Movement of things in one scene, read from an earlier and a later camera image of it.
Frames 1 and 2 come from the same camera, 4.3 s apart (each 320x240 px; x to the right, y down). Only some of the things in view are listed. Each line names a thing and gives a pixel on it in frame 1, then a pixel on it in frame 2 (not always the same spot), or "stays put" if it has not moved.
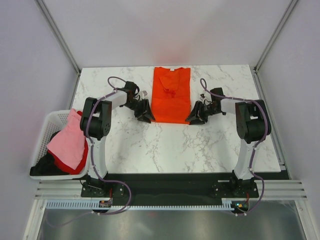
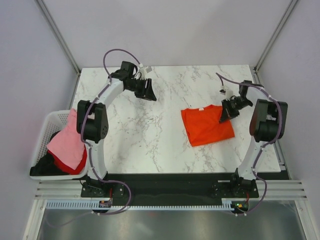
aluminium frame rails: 268,190 stays put
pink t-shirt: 70,145 stays put
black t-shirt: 47,166 stays put
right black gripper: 199,119 to 225,115
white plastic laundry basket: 53,121 stays put
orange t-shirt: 171,95 to 203,125
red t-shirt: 65,167 stays put
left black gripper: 145,114 to 147,93
